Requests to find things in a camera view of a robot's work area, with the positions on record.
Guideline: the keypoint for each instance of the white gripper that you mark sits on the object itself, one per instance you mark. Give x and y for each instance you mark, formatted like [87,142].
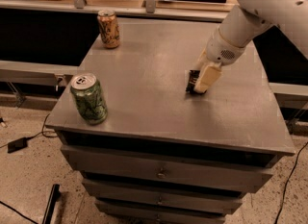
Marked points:
[220,49]

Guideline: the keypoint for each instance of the black rxbar chocolate bar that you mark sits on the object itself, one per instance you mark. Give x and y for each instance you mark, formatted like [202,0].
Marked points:
[192,82]

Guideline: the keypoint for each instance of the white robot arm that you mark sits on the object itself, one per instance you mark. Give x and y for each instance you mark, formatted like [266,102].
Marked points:
[247,20]

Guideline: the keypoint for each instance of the orange soda can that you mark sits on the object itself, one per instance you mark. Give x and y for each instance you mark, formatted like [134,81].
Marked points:
[109,30]

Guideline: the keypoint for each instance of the green soda can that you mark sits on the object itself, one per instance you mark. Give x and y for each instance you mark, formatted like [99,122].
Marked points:
[88,97]

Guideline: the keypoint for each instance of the grey drawer cabinet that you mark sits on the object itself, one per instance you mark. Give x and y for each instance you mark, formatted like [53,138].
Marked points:
[163,154]

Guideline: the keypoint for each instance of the black bar on floor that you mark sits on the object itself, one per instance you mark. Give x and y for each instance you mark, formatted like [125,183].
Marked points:
[53,198]

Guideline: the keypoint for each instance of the black power adapter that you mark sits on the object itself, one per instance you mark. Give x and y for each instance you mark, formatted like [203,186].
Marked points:
[17,144]

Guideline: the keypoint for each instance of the grey metal shelf rail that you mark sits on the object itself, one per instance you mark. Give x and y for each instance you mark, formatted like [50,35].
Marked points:
[112,8]

